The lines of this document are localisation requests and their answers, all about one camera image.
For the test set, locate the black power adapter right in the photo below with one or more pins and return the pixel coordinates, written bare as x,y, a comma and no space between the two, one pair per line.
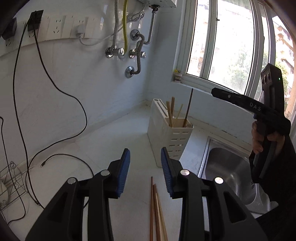
34,20

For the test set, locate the window frame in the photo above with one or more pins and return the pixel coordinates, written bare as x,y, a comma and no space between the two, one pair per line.
228,43

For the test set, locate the stainless steel sink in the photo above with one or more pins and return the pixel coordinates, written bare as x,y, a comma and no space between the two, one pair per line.
230,165

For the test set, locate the pale wooden chopstick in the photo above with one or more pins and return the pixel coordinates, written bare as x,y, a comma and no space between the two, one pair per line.
159,217

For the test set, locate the wire rack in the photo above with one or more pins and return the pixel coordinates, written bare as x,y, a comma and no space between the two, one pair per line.
12,185

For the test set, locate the white water heater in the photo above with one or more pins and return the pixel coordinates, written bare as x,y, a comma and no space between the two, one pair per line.
161,3

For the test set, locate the medium brown chopstick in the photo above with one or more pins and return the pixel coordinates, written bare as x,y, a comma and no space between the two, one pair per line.
179,112

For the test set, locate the dark brown chopstick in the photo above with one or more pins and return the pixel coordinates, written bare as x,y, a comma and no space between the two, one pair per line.
188,108

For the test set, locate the light wooden chopstick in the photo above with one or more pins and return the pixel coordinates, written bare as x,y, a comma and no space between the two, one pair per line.
168,106

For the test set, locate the black cable long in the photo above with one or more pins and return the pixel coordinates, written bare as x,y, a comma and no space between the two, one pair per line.
58,120

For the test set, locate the black power adapter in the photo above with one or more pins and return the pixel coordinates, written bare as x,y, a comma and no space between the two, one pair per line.
34,20
10,30

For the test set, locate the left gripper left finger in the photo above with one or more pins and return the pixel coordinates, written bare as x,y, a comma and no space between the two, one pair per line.
62,218

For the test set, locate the small jar on sill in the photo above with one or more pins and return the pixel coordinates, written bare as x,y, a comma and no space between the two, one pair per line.
177,75

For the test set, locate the reddish brown chopstick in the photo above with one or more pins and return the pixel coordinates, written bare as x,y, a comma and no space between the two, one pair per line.
151,220

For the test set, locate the cream plastic utensil holder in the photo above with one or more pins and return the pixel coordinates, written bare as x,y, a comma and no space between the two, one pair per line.
161,134

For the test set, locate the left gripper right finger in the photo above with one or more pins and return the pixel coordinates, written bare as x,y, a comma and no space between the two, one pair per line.
210,211

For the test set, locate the white wall socket strip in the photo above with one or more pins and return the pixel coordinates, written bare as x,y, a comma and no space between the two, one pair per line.
65,26

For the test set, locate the black power adapter left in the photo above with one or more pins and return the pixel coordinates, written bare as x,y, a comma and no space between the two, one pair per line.
10,30

